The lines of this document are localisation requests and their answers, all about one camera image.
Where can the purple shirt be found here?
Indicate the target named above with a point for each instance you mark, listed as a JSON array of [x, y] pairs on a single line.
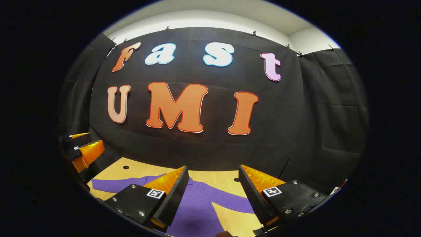
[[197, 210]]

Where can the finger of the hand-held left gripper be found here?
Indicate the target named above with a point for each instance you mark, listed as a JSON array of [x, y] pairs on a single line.
[[90, 153], [75, 141]]

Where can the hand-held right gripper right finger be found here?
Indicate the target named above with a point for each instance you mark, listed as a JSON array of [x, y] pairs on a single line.
[[253, 197]]

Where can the black backdrop cloth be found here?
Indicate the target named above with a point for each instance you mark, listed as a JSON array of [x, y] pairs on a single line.
[[296, 131]]

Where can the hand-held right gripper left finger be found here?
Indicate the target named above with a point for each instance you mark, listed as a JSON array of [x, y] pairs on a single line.
[[176, 197]]

